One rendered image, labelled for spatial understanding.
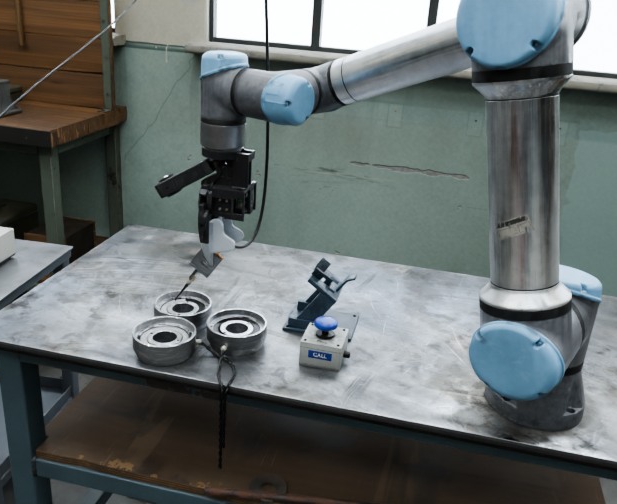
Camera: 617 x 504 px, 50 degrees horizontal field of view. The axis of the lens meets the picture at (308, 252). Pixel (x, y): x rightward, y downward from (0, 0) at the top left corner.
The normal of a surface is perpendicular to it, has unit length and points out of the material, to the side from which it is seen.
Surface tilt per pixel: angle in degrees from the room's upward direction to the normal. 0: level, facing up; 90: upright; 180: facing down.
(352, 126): 90
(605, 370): 0
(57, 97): 90
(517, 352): 97
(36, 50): 90
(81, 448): 0
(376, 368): 0
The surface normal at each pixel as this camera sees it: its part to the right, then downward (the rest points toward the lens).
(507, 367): -0.55, 0.40
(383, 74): -0.45, 0.59
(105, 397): 0.07, -0.92
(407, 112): -0.23, 0.36
